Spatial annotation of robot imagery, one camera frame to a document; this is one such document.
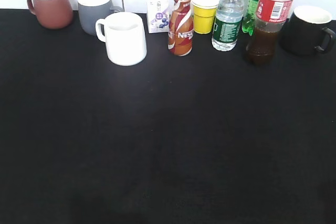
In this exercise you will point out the white ceramic mug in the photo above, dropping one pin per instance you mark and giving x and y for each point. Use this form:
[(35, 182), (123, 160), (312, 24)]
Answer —
[(124, 36)]

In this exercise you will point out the clear water bottle green label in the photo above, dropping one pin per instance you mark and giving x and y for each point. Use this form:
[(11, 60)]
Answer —
[(227, 23)]

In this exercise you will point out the cola bottle red label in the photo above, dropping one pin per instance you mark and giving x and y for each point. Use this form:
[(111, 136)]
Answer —
[(270, 18)]

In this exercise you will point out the brown Nescafe coffee bottle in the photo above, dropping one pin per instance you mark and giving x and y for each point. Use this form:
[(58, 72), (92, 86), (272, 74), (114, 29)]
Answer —
[(181, 28)]

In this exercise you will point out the black ceramic mug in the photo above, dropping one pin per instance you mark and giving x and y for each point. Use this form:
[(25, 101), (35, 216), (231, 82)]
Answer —
[(307, 32)]

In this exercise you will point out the white blueberry milk carton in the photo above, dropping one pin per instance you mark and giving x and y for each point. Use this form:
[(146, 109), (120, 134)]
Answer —
[(158, 16)]

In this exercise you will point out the brown ceramic mug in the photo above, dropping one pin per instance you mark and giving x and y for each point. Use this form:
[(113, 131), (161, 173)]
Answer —
[(51, 14)]

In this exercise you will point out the grey ceramic mug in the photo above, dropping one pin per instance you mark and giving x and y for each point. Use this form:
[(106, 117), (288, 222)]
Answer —
[(92, 10)]

